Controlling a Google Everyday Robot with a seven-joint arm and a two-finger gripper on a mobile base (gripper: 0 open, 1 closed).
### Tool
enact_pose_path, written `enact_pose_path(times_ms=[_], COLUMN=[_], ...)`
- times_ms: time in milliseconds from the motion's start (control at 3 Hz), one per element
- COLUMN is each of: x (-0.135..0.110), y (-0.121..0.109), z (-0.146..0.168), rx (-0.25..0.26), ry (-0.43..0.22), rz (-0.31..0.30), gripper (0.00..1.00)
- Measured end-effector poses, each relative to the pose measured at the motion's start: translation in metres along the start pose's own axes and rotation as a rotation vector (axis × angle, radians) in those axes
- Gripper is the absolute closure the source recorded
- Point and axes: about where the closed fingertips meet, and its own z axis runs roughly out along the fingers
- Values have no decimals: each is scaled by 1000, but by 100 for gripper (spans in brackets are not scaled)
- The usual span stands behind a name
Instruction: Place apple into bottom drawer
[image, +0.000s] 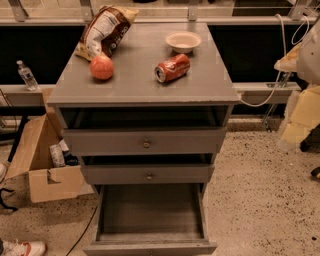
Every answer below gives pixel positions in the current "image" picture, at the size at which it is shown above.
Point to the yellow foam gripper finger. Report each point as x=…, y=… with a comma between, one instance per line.
x=288, y=63
x=302, y=116

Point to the red apple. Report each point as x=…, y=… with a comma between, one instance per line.
x=102, y=67

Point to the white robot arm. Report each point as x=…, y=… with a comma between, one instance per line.
x=308, y=61

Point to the grey top drawer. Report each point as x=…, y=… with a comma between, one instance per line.
x=169, y=133

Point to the grey drawer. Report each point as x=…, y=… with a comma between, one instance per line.
x=150, y=220
x=147, y=169
x=169, y=133

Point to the grey drawer cabinet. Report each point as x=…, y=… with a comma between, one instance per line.
x=133, y=92

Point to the grey middle drawer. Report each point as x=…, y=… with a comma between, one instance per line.
x=147, y=169

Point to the grey bottom drawer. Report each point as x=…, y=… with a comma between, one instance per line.
x=150, y=220

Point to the metal stand pole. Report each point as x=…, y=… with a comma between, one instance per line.
x=272, y=107

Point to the white paper bowl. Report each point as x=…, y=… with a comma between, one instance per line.
x=183, y=41

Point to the red soda can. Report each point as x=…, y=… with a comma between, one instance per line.
x=172, y=68

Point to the brown chip bag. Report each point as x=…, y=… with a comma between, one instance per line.
x=104, y=32

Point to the can inside cardboard box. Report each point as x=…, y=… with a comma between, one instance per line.
x=57, y=155

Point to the clear water bottle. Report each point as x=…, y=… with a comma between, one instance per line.
x=27, y=76

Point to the cardboard box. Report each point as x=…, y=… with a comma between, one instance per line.
x=33, y=158

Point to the white red sneaker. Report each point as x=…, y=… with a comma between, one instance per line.
x=35, y=248

